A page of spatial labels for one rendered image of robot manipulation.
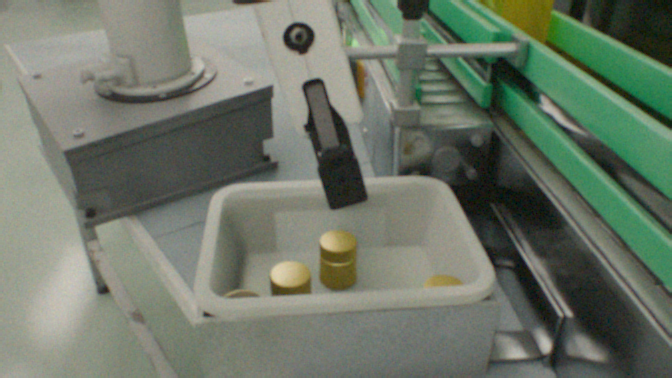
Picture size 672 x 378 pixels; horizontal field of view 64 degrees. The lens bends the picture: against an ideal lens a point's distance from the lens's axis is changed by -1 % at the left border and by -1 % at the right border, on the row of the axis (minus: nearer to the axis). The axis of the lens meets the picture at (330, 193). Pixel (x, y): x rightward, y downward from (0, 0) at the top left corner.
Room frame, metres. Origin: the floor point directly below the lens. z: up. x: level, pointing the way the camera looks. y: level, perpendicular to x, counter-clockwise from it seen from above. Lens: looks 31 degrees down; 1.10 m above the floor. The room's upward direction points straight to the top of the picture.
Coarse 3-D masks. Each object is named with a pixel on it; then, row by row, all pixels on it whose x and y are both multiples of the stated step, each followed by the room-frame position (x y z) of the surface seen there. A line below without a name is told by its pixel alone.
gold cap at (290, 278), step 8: (280, 264) 0.36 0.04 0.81; (288, 264) 0.36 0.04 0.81; (296, 264) 0.36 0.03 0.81; (304, 264) 0.36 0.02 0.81; (272, 272) 0.35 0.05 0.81; (280, 272) 0.35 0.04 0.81; (288, 272) 0.35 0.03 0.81; (296, 272) 0.35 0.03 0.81; (304, 272) 0.35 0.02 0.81; (272, 280) 0.34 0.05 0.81; (280, 280) 0.34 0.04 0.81; (288, 280) 0.34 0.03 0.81; (296, 280) 0.34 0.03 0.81; (304, 280) 0.34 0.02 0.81; (272, 288) 0.34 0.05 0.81; (280, 288) 0.33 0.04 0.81; (288, 288) 0.33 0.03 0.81; (296, 288) 0.33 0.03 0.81; (304, 288) 0.34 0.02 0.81; (272, 296) 0.34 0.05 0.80; (280, 296) 0.33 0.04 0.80
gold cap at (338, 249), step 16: (320, 240) 0.39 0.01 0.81; (336, 240) 0.39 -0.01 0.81; (352, 240) 0.39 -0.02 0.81; (320, 256) 0.39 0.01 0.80; (336, 256) 0.38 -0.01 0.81; (352, 256) 0.38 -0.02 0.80; (320, 272) 0.39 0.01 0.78; (336, 272) 0.38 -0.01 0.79; (352, 272) 0.38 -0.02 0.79; (336, 288) 0.38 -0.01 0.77
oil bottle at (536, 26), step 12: (492, 0) 0.63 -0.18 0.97; (504, 0) 0.59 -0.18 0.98; (516, 0) 0.59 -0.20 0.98; (528, 0) 0.59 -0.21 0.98; (540, 0) 0.59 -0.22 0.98; (552, 0) 0.59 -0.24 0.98; (504, 12) 0.59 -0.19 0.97; (516, 12) 0.59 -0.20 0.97; (528, 12) 0.59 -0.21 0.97; (540, 12) 0.59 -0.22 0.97; (516, 24) 0.59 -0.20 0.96; (528, 24) 0.59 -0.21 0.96; (540, 24) 0.59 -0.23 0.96; (540, 36) 0.59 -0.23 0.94
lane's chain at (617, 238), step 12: (540, 156) 0.43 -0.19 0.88; (552, 168) 0.41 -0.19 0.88; (564, 180) 0.39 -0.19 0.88; (576, 192) 0.37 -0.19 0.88; (588, 204) 0.35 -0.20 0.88; (600, 216) 0.33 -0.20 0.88; (612, 228) 0.32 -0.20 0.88; (636, 264) 0.28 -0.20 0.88; (648, 276) 0.26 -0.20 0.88; (660, 288) 0.25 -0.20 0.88
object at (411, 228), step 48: (240, 192) 0.44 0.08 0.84; (288, 192) 0.44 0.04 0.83; (384, 192) 0.45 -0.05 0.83; (432, 192) 0.44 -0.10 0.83; (240, 240) 0.43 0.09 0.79; (288, 240) 0.44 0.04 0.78; (384, 240) 0.44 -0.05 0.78; (432, 240) 0.43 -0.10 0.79; (240, 288) 0.38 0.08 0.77; (384, 288) 0.38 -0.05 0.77; (432, 288) 0.30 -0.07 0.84; (480, 288) 0.30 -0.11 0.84
